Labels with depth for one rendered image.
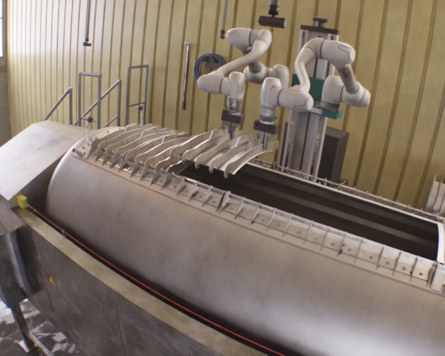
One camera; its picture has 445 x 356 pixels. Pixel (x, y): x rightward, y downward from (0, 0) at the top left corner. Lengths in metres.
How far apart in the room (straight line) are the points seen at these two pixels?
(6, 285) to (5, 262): 0.22
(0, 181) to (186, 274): 1.78
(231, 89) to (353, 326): 1.39
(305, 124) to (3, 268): 2.85
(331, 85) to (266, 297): 1.74
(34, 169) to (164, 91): 2.72
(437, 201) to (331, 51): 2.21
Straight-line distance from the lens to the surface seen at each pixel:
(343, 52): 2.15
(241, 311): 1.59
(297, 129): 3.15
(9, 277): 3.07
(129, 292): 1.75
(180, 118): 4.82
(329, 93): 2.73
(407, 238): 2.37
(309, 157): 3.15
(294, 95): 1.76
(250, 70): 2.89
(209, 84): 2.05
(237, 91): 2.00
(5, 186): 2.80
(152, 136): 2.35
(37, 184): 2.71
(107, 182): 2.10
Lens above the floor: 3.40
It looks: 23 degrees down
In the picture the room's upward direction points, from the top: 6 degrees clockwise
